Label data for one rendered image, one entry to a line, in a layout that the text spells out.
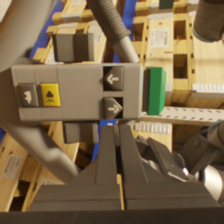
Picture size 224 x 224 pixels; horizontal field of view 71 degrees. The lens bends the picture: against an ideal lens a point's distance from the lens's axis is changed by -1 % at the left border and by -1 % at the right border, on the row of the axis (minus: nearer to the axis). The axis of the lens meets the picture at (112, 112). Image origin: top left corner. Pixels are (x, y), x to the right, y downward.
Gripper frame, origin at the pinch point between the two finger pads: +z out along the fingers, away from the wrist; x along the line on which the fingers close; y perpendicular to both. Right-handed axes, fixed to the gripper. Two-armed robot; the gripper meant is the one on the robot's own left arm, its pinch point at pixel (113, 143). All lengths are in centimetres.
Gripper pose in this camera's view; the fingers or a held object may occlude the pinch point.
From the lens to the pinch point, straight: 31.1
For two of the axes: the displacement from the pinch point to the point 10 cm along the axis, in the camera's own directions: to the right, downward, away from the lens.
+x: -0.2, -3.0, 9.5
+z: -8.8, -4.5, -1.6
